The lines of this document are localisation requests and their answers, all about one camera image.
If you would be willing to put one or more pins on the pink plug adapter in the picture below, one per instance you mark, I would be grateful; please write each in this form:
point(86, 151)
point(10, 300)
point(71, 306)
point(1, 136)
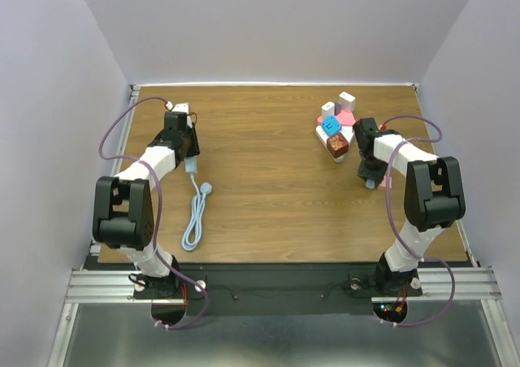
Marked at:
point(385, 184)

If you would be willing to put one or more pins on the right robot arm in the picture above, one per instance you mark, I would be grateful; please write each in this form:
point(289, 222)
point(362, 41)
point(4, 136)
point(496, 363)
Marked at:
point(433, 200)

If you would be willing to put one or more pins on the dark red plug adapter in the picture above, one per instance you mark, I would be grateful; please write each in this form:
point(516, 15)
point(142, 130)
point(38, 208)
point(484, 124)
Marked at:
point(337, 145)

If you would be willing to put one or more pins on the white triangular socket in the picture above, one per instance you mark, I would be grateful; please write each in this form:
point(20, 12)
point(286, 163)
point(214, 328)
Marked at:
point(346, 131)

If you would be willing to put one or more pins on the white charger plug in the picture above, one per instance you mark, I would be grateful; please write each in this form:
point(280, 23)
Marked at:
point(347, 101)
point(328, 109)

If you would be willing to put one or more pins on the white charger plug front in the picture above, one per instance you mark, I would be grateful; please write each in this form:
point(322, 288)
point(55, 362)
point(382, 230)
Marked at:
point(328, 109)

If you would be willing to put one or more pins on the pink triangular socket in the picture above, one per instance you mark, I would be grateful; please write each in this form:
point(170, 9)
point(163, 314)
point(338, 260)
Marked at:
point(346, 119)

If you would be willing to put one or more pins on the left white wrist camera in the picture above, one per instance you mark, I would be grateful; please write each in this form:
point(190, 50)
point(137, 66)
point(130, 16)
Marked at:
point(181, 108)

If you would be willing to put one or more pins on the blue plug adapter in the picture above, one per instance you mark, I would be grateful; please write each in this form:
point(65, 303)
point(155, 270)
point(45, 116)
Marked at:
point(331, 125)

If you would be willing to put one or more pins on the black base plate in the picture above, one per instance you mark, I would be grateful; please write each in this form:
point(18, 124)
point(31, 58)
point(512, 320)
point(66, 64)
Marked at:
point(227, 290)

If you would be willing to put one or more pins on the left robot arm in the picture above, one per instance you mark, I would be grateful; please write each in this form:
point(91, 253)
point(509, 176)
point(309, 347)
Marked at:
point(123, 213)

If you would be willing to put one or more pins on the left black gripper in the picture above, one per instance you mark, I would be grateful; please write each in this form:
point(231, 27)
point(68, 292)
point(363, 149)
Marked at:
point(193, 148)

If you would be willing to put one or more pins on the white charger plug rear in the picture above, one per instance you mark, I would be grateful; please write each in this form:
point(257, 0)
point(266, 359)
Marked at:
point(347, 101)

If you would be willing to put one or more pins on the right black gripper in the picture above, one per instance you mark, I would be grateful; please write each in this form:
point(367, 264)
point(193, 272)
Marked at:
point(369, 174)

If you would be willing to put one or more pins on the light blue power strip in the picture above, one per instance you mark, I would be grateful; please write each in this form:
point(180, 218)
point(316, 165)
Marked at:
point(193, 232)

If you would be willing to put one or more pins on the aluminium frame rail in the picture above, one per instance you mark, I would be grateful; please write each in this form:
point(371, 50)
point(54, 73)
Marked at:
point(284, 226)

